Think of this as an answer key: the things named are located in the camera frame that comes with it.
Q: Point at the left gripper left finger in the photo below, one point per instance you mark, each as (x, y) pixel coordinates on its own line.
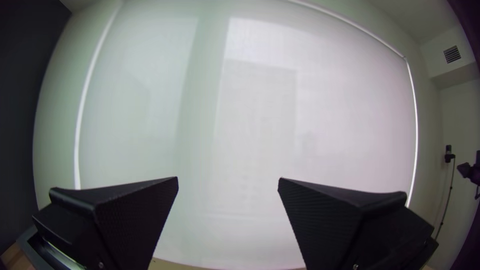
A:
(120, 225)

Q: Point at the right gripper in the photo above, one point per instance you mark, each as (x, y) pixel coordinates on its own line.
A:
(468, 170)

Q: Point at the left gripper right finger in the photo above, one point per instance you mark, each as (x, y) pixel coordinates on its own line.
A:
(337, 228)

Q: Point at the white roller blind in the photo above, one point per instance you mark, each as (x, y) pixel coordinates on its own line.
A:
(262, 112)

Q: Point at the wall air vent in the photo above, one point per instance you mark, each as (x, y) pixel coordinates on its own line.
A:
(452, 54)

